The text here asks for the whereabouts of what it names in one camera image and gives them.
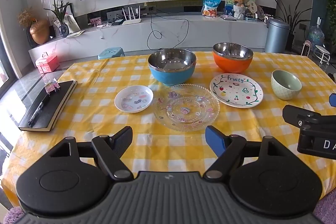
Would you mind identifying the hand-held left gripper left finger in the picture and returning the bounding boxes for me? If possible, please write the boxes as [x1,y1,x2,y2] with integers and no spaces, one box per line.
[49,126,134,181]

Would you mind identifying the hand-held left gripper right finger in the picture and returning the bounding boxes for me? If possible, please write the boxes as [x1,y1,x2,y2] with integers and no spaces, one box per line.
[203,126,286,180]

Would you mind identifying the green ceramic bowl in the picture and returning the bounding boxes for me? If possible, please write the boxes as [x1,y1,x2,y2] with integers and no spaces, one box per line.
[271,70,302,101]

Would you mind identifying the small white sticker plate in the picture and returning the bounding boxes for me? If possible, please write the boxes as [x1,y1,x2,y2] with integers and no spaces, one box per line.
[114,85,154,114]

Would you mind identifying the clear glass plate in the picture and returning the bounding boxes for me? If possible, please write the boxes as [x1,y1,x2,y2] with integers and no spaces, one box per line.
[154,84,220,132]

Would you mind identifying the white fruit-print plate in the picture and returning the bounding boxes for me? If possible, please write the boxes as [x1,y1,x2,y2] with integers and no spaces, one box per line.
[209,73,264,108]

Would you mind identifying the orange steel bowl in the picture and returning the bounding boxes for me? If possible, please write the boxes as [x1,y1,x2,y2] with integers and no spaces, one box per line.
[213,42,254,74]

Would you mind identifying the blue steel bowl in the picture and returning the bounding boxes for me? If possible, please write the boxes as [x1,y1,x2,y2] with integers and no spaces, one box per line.
[148,49,197,87]

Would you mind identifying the yellow checkered tablecloth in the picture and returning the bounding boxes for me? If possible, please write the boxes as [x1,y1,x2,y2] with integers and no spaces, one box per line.
[1,51,336,214]

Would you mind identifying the white round rack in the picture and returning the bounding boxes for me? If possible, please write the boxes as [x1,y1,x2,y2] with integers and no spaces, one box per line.
[314,44,332,69]

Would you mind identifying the small pink heater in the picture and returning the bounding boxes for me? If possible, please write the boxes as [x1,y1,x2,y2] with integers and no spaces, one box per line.
[302,40,313,56]

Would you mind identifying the black notebook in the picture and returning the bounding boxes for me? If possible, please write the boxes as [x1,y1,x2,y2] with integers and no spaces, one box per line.
[18,80,78,132]

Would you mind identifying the grey trash bin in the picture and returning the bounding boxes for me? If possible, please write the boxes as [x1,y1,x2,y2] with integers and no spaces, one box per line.
[264,18,290,53]

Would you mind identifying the teal plastic stool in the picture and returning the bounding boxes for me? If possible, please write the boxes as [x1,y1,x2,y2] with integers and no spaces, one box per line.
[98,48,125,60]

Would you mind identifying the black pen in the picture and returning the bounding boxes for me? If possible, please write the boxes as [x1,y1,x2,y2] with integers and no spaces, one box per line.
[28,94,50,127]

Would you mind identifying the tall potted plant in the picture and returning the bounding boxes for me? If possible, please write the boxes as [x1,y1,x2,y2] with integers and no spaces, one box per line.
[272,0,311,52]

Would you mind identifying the white marble tv cabinet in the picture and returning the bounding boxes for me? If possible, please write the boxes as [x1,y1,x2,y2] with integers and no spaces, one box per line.
[28,14,269,68]

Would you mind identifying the pink storage box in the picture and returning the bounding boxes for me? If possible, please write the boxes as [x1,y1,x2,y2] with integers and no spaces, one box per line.
[35,52,60,73]

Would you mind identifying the open booklet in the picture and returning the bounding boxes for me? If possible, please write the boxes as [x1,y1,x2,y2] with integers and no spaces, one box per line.
[66,30,85,38]

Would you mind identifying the white knitted pot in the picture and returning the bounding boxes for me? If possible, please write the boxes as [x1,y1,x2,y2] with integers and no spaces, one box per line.
[233,5,247,20]

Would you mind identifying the white router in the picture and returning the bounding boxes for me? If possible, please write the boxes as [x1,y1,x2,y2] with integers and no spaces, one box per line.
[122,5,142,25]

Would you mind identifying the round paper fan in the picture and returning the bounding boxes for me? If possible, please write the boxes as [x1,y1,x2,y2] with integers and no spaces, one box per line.
[247,0,257,17]

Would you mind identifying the blue glass vase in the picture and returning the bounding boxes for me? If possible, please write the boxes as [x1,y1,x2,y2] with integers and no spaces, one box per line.
[58,22,69,38]

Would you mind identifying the white framed card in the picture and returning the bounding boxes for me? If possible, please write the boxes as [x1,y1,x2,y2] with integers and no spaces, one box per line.
[64,14,80,31]

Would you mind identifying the glass sliding door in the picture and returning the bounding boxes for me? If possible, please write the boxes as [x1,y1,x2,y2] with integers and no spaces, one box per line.
[0,27,19,159]

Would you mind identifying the blue snack bag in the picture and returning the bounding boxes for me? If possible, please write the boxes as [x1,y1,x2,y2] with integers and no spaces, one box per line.
[202,0,222,18]

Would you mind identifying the green painted picture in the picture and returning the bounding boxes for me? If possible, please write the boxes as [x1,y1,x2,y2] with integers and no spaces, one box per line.
[224,0,256,16]

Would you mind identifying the gold vase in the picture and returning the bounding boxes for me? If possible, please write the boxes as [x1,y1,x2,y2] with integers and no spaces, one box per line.
[29,19,50,45]

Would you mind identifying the green leafy plant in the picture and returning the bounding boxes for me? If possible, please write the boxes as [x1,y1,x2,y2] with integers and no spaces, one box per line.
[43,0,73,24]

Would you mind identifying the dried flower bunch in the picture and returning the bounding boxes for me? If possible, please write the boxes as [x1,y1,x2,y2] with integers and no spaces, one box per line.
[17,7,37,28]

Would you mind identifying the black cable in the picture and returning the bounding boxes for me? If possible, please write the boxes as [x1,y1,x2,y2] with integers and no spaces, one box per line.
[146,10,190,51]

